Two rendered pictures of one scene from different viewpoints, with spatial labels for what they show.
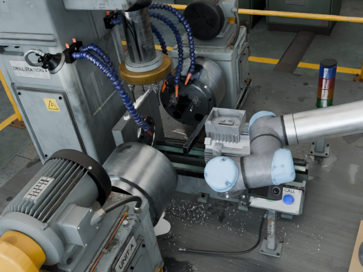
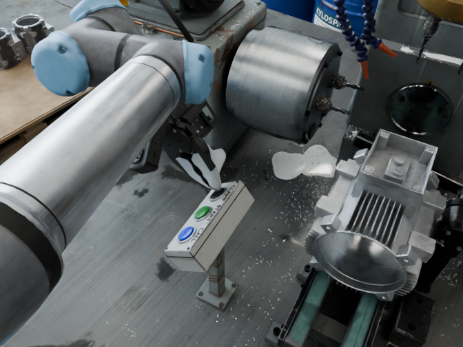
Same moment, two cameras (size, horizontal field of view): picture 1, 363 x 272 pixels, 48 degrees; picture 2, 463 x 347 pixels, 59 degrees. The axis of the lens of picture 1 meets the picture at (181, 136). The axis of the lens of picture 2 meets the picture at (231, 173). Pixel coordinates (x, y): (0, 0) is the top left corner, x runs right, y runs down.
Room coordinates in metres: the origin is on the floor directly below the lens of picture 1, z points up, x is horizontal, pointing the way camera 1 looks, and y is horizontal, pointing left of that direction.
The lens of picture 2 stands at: (0.89, -0.65, 1.63)
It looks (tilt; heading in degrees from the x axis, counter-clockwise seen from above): 47 degrees down; 93
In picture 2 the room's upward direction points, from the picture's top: straight up
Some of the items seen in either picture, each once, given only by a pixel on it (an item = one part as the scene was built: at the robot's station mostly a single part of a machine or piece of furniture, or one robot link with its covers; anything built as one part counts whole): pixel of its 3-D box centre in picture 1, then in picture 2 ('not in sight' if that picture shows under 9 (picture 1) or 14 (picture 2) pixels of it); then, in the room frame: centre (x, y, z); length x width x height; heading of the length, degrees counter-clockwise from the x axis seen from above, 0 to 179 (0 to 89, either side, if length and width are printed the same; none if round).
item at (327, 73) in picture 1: (328, 69); not in sight; (1.28, -0.57, 1.19); 0.06 x 0.06 x 0.04
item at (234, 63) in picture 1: (214, 68); not in sight; (1.79, -0.21, 0.99); 0.35 x 0.31 x 0.37; 154
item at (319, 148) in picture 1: (323, 109); not in sight; (1.28, -0.57, 1.01); 0.08 x 0.08 x 0.42; 64
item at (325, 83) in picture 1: (327, 80); not in sight; (1.28, -0.57, 1.14); 0.06 x 0.06 x 0.04
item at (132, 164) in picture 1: (126, 198); (266, 80); (0.94, 0.21, 1.04); 0.37 x 0.25 x 0.25; 154
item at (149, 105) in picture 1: (135, 141); (417, 111); (1.32, 0.19, 0.97); 0.30 x 0.11 x 0.34; 154
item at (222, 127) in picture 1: (226, 125); (393, 173); (1.15, -0.16, 1.11); 0.12 x 0.11 x 0.07; 64
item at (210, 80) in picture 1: (196, 87); not in sight; (1.55, -0.10, 1.04); 0.41 x 0.25 x 0.25; 154
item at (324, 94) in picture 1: (325, 90); not in sight; (1.28, -0.57, 1.10); 0.06 x 0.06 x 0.04
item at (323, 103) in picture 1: (324, 100); not in sight; (1.28, -0.57, 1.05); 0.06 x 0.06 x 0.04
